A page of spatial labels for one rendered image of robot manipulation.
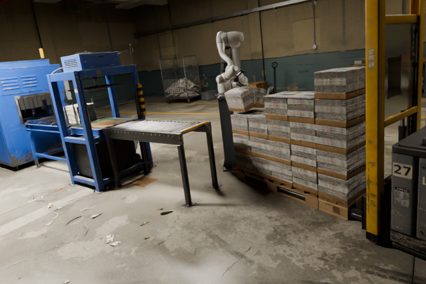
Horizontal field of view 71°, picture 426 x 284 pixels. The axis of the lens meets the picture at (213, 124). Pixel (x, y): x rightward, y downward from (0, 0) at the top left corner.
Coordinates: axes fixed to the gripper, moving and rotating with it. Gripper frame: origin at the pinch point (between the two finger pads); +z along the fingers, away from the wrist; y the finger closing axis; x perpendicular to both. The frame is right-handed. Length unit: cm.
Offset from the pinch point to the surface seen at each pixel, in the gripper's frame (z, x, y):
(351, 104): -7, 134, 21
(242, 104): -16.0, 12.0, 29.3
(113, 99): -90, -204, 29
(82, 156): -154, -159, 98
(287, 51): 546, -384, -66
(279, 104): -16, 66, 25
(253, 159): -11, 23, 92
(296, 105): -17, 87, 25
